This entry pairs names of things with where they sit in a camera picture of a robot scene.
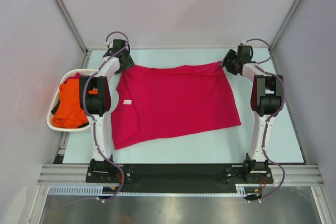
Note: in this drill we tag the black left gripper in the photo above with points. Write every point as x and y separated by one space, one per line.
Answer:
128 62

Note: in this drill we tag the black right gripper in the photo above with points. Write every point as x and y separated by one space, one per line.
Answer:
230 55

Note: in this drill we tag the crimson red t-shirt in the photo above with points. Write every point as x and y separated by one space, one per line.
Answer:
159 103

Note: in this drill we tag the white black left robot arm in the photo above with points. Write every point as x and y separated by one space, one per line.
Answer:
96 101

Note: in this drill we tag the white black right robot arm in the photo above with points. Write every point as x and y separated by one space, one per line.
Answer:
267 100

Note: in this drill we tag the dark red shirt in basket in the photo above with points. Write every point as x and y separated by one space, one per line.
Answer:
76 76

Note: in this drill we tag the orange t-shirt in basket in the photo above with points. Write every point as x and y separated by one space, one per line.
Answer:
69 114

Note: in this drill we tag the white plastic laundry basket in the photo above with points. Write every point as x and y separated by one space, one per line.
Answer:
71 73

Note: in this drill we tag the black garment in basket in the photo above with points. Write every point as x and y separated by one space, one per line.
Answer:
55 108

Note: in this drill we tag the aluminium corner post left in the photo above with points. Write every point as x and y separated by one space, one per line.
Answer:
71 25

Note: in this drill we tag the aluminium corner post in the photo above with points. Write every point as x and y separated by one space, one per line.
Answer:
284 24
71 25

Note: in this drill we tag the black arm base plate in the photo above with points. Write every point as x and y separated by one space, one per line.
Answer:
178 178

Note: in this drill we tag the aluminium corner post right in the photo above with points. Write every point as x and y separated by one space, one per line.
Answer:
284 24

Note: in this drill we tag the aluminium frame rail front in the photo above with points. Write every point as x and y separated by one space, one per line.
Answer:
75 174

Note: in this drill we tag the white slotted cable duct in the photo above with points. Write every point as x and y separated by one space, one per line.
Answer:
73 190

